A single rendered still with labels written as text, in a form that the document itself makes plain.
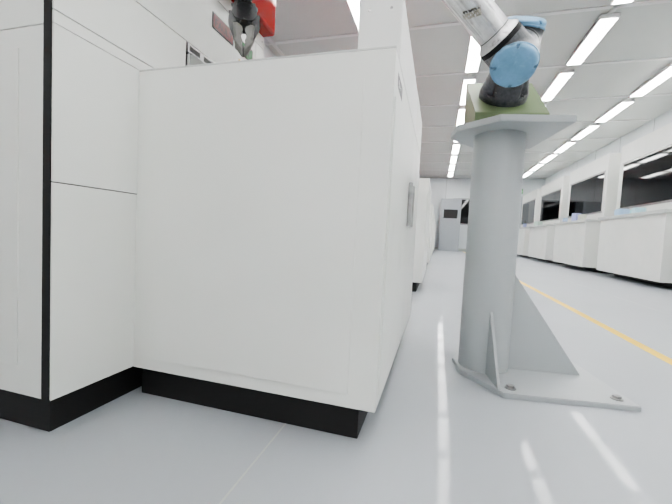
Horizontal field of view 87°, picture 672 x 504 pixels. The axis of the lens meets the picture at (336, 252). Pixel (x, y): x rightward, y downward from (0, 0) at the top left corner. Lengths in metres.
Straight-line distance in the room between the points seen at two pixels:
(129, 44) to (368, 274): 0.78
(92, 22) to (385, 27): 0.62
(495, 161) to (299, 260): 0.75
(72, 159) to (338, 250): 0.57
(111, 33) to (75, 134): 0.26
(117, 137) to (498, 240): 1.09
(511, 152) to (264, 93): 0.79
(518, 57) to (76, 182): 1.09
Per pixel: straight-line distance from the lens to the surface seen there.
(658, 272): 5.40
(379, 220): 0.72
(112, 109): 1.00
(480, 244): 1.24
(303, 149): 0.78
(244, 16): 1.27
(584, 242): 7.40
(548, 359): 1.43
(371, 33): 0.90
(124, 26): 1.08
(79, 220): 0.92
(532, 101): 1.40
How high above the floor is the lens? 0.45
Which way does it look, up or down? 3 degrees down
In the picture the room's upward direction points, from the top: 3 degrees clockwise
